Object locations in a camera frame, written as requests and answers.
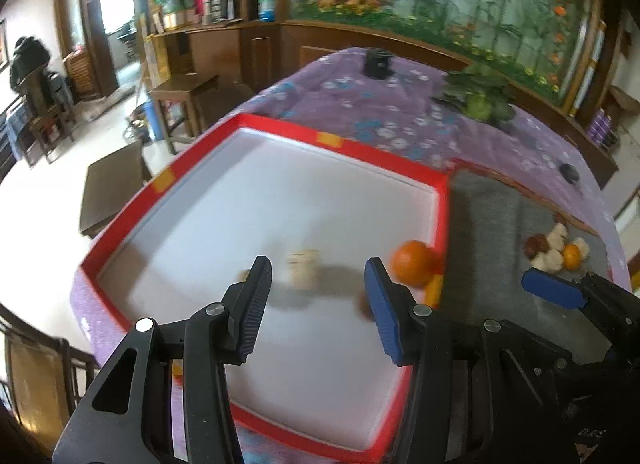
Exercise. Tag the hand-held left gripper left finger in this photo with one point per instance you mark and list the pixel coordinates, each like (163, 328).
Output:
(252, 314)

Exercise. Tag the green leafy plant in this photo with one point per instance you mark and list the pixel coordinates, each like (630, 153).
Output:
(480, 99)

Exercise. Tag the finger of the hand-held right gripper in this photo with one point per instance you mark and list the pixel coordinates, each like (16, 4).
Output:
(555, 289)

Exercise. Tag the black device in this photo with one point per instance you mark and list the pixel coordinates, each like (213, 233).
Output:
(378, 63)

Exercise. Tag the wooden chair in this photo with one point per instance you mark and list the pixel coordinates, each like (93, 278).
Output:
(35, 374)
(47, 114)

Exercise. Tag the black jacket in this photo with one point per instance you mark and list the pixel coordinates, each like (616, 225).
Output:
(27, 61)

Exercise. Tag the framed wall picture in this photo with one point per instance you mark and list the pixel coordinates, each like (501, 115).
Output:
(3, 44)

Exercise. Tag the blue water bottle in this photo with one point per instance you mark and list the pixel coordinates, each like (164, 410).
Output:
(150, 116)

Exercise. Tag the wooden cabinet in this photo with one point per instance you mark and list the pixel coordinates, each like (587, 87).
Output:
(260, 54)

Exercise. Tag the purple cans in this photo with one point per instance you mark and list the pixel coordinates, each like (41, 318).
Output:
(602, 129)

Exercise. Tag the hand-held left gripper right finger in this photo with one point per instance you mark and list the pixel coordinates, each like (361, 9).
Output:
(387, 314)

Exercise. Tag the red box with white inside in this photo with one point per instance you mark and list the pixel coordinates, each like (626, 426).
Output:
(300, 194)

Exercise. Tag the grey tray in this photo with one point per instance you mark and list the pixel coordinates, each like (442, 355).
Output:
(490, 244)

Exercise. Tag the purple floral tablecloth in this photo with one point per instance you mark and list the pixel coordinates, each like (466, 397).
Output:
(375, 109)

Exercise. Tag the dark wooden stool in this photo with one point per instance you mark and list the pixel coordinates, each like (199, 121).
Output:
(115, 189)

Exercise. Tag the green bag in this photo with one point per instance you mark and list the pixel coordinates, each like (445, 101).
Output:
(169, 1)

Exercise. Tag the beige box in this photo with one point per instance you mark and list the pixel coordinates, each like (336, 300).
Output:
(177, 19)

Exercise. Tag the brown wooden stool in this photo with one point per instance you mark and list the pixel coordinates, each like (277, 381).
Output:
(182, 86)

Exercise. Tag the small black object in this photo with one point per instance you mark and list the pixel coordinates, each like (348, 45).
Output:
(570, 173)

